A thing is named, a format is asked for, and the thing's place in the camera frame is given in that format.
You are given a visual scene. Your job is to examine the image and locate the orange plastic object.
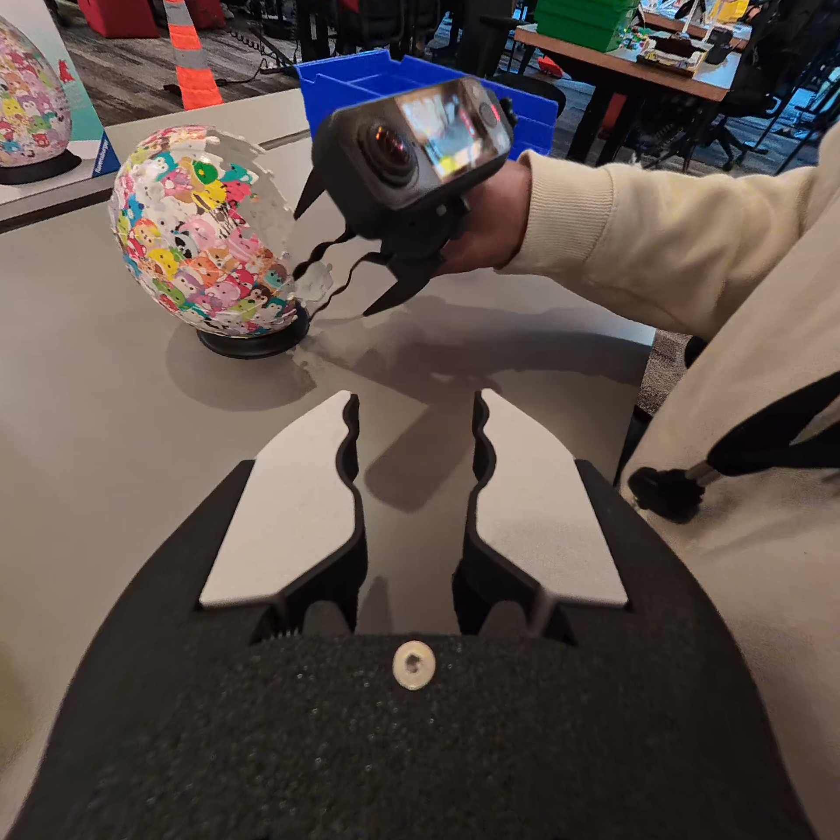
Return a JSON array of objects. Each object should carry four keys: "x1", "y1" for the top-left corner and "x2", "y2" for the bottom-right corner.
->
[{"x1": 161, "y1": 0, "x2": 225, "y2": 112}]

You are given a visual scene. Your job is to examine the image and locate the person's right hand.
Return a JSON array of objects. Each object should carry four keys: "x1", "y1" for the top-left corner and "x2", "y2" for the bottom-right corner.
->
[{"x1": 437, "y1": 158, "x2": 534, "y2": 275}]

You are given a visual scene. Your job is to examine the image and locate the black ball stand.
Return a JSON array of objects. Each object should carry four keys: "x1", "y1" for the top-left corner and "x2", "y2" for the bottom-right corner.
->
[{"x1": 197, "y1": 309, "x2": 313, "y2": 361}]

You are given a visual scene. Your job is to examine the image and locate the black office chair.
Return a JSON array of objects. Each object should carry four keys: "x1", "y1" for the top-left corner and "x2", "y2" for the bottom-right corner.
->
[{"x1": 722, "y1": 0, "x2": 840, "y2": 172}]

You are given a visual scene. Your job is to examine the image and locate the green plastic bin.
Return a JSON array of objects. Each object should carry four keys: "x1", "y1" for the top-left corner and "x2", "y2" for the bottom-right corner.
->
[{"x1": 535, "y1": 0, "x2": 640, "y2": 53}]

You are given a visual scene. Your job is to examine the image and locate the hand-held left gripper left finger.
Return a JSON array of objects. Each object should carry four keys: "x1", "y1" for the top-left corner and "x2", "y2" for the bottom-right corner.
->
[{"x1": 200, "y1": 390, "x2": 368, "y2": 611}]

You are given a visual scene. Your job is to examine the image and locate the person's right forearm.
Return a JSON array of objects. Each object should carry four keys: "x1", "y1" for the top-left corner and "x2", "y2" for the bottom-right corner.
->
[{"x1": 503, "y1": 121, "x2": 840, "y2": 345}]

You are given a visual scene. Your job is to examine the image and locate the red plastic bin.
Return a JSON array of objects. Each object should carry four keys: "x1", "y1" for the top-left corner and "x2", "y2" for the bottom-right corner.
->
[{"x1": 77, "y1": 0, "x2": 227, "y2": 40}]

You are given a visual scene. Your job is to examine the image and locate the wooden desk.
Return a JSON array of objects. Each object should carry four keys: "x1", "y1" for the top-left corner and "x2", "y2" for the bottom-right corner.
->
[{"x1": 512, "y1": 20, "x2": 739, "y2": 109}]

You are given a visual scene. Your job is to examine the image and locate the black lanyard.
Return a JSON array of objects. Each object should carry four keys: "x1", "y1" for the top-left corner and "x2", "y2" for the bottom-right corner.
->
[{"x1": 628, "y1": 372, "x2": 840, "y2": 525}]

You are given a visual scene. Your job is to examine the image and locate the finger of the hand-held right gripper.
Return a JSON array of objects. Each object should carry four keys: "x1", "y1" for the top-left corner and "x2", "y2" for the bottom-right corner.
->
[
  {"x1": 289, "y1": 230, "x2": 358, "y2": 283},
  {"x1": 313, "y1": 250, "x2": 395, "y2": 316}
]

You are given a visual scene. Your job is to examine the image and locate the blue plastic bin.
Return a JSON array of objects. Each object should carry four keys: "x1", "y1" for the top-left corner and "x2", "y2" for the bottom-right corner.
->
[{"x1": 296, "y1": 50, "x2": 560, "y2": 161}]

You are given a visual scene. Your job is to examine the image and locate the colourful puzzle ball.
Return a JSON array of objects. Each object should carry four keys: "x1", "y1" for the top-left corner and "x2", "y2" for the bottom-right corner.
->
[{"x1": 109, "y1": 125, "x2": 332, "y2": 337}]

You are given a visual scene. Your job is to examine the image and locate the beige hoodie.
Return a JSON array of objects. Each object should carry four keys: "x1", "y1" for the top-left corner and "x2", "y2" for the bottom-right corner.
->
[{"x1": 615, "y1": 237, "x2": 840, "y2": 840}]

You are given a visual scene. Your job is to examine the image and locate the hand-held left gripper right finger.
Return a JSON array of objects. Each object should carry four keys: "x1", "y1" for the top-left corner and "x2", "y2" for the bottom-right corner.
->
[{"x1": 453, "y1": 389, "x2": 628, "y2": 611}]

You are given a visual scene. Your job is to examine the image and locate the puzzle box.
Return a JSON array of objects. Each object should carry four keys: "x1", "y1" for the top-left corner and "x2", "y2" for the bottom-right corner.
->
[{"x1": 0, "y1": 0, "x2": 122, "y2": 187}]

